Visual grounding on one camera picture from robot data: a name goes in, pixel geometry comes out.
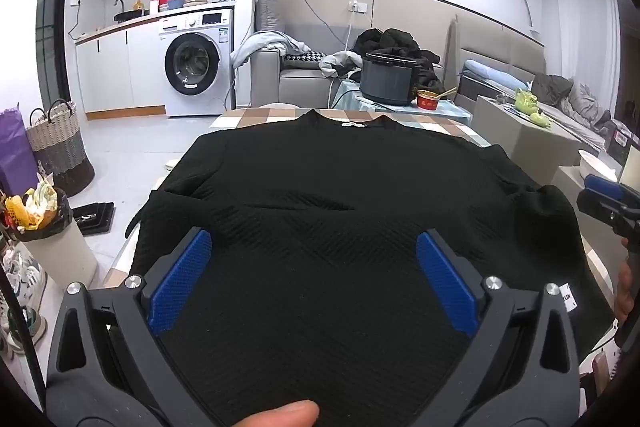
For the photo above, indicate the white sneakers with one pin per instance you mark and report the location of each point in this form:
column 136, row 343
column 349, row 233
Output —
column 22, row 287

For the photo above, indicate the person's right hand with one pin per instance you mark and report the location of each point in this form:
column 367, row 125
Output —
column 627, row 292

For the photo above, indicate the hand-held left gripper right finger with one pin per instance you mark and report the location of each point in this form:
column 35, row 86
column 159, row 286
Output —
column 447, row 287

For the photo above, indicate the dark electric cooker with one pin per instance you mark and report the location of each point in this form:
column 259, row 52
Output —
column 387, row 79

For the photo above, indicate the small green frog toy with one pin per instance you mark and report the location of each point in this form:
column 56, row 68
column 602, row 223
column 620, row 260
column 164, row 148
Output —
column 540, row 119

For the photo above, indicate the grey padded headboard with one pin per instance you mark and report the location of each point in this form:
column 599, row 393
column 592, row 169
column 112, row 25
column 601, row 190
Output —
column 500, row 42

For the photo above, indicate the dark glass door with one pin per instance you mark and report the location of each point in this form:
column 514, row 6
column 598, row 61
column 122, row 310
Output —
column 52, row 7

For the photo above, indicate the black faucet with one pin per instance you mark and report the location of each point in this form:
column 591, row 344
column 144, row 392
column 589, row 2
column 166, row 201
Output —
column 119, row 4

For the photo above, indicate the round white stool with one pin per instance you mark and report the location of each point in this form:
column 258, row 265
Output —
column 277, row 106

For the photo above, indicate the black jacket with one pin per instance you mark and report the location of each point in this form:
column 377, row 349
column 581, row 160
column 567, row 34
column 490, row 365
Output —
column 395, row 39

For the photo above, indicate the trash bin with black bag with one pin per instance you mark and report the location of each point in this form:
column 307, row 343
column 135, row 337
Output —
column 60, row 252

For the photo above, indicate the red bowl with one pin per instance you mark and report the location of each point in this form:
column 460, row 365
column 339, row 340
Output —
column 427, row 101

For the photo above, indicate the houndstooth cushion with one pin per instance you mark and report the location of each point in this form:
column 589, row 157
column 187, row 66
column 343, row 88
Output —
column 305, row 56

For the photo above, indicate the small grey box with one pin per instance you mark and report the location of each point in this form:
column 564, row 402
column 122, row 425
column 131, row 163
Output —
column 567, row 187

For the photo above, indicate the purple bag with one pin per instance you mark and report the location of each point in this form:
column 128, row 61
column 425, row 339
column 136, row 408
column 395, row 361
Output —
column 15, row 152

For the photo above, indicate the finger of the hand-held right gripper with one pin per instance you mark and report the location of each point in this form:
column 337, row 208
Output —
column 607, row 214
column 602, row 187

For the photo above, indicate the white grey garment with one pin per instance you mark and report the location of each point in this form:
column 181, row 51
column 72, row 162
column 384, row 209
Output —
column 340, row 62

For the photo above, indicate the light grey hoodie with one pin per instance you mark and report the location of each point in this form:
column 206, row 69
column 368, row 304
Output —
column 265, row 41

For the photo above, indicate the large green frog toy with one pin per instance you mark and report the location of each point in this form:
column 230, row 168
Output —
column 526, row 101

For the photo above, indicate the person's left hand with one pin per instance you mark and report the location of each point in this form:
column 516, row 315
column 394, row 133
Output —
column 280, row 414

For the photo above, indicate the woven basket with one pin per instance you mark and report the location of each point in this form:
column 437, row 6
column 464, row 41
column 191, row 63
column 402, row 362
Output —
column 60, row 147

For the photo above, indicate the light blue pillow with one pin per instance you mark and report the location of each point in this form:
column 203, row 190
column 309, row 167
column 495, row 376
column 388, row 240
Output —
column 492, row 73

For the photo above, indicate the white wall socket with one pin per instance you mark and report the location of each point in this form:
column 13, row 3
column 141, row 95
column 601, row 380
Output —
column 356, row 7

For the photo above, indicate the black box with red label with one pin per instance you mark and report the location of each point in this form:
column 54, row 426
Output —
column 622, row 142

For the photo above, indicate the small table with teal cloth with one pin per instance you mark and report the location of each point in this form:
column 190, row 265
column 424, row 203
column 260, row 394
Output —
column 450, row 112

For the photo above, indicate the white basin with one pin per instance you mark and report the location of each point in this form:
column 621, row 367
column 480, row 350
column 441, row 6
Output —
column 597, row 167

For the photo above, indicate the grey bench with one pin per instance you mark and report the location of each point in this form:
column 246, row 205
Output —
column 520, row 142

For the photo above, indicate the wooden chopsticks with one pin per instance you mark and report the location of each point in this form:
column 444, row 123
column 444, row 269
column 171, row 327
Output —
column 447, row 93

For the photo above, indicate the white curtain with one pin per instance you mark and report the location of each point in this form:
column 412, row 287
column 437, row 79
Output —
column 580, row 17

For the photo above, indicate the black knit sweater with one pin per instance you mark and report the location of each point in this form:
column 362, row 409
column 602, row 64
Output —
column 325, row 217

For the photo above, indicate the grey duvet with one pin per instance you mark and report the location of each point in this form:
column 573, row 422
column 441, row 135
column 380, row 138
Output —
column 575, row 99

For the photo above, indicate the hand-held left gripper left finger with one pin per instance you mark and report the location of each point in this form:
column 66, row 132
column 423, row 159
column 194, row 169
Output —
column 180, row 282

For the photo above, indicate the white base cabinets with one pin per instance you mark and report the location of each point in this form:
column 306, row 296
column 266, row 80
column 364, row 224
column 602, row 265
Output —
column 110, row 67

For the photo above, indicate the grey pillow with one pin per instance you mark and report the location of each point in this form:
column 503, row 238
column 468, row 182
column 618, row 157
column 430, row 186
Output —
column 270, row 12

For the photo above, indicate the white washing machine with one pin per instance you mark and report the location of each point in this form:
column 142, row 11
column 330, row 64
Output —
column 195, row 62

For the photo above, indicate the checked blanket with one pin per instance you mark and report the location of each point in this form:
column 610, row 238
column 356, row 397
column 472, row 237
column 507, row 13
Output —
column 260, row 119

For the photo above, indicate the grey sofa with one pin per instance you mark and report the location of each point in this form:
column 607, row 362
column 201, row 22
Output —
column 295, row 82

